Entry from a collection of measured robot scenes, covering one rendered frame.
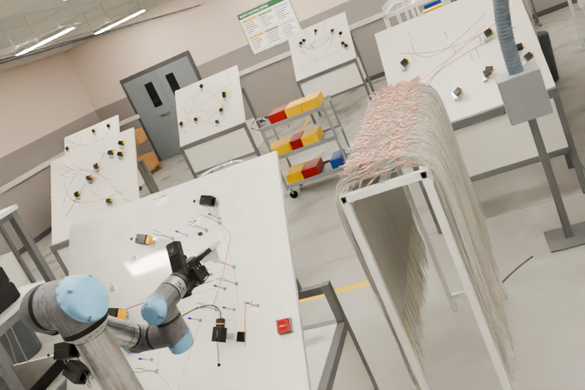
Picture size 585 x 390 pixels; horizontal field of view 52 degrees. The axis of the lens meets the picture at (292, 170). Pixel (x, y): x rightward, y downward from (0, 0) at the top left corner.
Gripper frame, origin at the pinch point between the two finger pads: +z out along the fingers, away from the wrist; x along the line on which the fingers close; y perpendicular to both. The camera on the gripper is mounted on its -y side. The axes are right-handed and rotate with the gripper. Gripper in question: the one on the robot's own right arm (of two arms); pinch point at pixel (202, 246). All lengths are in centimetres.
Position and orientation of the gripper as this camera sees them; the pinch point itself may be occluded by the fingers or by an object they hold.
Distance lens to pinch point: 200.8
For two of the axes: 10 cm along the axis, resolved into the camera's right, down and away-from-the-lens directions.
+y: 5.1, 8.4, 1.9
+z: 3.1, -3.8, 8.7
